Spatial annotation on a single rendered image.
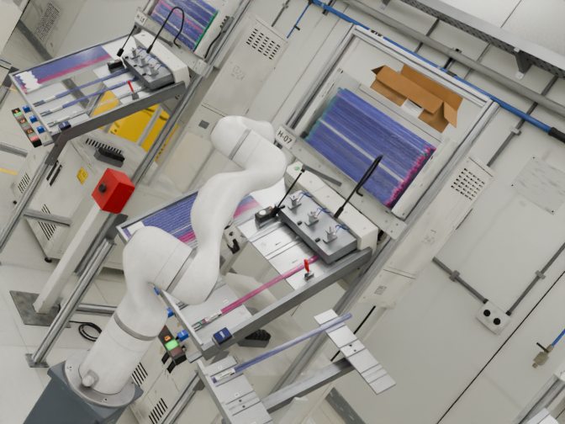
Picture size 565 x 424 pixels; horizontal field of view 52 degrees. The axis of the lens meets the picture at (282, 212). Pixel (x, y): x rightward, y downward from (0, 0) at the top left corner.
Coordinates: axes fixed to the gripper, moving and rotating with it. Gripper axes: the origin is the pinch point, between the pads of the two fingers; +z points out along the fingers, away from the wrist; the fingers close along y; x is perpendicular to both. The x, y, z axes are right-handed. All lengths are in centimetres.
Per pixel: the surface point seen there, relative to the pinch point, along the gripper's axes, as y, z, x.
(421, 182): -34, -12, -63
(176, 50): 133, 1, -48
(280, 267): -18.0, 3.0, -8.4
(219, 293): -14.4, -1.0, 14.7
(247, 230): 5.3, 3.2, -9.2
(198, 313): -17.3, -2.7, 24.9
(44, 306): 72, 47, 77
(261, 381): -32, 37, 19
